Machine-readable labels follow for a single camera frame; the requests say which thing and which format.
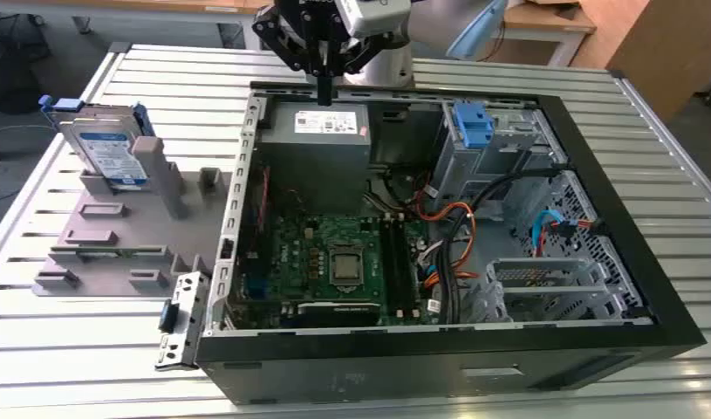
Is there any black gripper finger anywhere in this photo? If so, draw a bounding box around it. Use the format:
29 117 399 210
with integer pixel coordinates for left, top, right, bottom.
324 32 392 108
251 6 328 108

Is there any hard disk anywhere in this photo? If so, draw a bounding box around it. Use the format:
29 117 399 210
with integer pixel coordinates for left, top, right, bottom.
39 95 153 191

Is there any blue data wire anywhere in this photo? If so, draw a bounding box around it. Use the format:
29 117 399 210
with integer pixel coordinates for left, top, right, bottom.
528 209 566 258

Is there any red yellow power wire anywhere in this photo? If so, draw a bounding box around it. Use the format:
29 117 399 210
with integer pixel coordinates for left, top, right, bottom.
539 216 607 258

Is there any metal disk bay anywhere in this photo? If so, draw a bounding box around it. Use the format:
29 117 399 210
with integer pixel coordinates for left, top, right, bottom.
470 256 647 324

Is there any blue plastic drive latch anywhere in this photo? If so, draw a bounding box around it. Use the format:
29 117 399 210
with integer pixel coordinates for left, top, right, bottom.
452 102 495 149

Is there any grey power supply unit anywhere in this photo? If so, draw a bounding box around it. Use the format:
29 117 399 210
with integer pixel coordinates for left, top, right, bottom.
255 102 372 213

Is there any grey metal drive cage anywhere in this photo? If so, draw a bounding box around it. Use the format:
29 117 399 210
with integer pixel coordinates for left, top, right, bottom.
434 100 570 206

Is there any green motherboard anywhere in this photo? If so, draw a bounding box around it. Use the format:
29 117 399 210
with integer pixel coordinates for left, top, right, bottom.
225 211 443 328

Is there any grey parts rack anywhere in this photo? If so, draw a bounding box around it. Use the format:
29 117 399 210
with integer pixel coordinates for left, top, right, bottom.
32 135 237 302

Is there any black RAM slot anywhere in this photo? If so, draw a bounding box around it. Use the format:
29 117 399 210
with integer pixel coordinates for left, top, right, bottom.
396 212 424 319
380 212 407 319

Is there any silver CPU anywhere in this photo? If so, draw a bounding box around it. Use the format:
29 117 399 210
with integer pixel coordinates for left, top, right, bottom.
334 255 362 280

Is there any brown wooden cabinet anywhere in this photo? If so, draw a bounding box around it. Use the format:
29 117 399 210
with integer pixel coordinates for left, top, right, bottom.
575 0 711 126

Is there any CPU socket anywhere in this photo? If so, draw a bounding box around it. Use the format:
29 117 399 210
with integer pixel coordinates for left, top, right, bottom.
326 244 368 294

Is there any green RAM stick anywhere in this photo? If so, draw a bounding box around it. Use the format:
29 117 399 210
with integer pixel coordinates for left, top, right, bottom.
75 248 161 261

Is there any black graphics card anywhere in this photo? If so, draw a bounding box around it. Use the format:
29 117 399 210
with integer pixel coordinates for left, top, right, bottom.
295 299 384 329

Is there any black PC case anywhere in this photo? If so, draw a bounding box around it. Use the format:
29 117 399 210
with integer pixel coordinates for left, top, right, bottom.
195 79 709 405

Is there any wooden desk white frame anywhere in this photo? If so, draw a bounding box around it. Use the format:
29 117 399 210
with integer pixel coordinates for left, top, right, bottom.
482 0 599 67
68 0 275 52

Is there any red twisted wire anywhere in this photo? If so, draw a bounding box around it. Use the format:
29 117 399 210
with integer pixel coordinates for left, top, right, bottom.
255 167 273 258

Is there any orange wire bundle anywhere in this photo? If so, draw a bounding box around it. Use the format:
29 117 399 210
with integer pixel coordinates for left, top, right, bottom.
415 203 479 289

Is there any light blue floor cable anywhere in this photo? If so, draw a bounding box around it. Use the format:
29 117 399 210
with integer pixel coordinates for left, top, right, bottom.
0 124 59 206

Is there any black cable bundle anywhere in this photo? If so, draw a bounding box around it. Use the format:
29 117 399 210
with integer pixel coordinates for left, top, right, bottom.
435 168 566 325

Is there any metal slot bracket blue latch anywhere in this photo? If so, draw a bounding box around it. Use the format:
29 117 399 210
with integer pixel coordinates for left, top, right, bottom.
153 270 212 372

